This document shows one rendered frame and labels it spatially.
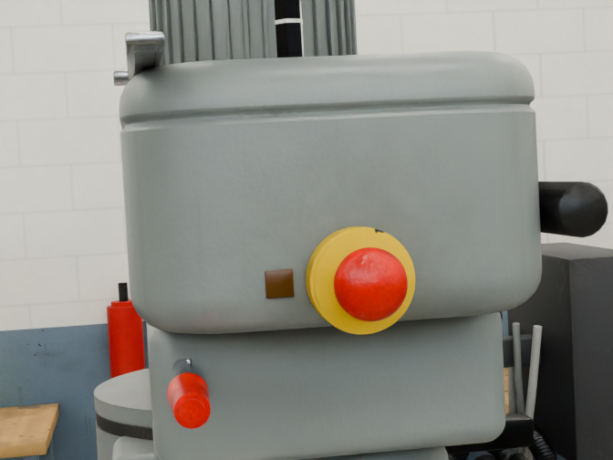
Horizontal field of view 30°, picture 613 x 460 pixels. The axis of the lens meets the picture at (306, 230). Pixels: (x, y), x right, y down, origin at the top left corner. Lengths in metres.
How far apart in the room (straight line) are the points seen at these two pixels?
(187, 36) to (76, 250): 4.05
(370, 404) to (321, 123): 0.21
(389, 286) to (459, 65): 0.14
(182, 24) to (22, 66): 4.06
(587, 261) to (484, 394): 0.39
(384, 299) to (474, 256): 0.08
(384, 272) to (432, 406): 0.19
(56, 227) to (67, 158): 0.30
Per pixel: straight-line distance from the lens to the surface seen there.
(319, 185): 0.65
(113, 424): 1.39
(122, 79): 0.79
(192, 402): 0.61
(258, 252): 0.65
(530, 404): 1.20
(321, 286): 0.64
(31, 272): 5.10
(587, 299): 1.16
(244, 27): 1.03
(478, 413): 0.79
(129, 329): 4.96
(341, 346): 0.76
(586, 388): 1.17
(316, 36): 1.05
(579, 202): 0.73
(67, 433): 5.18
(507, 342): 1.22
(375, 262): 0.61
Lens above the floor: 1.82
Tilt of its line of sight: 3 degrees down
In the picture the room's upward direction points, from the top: 3 degrees counter-clockwise
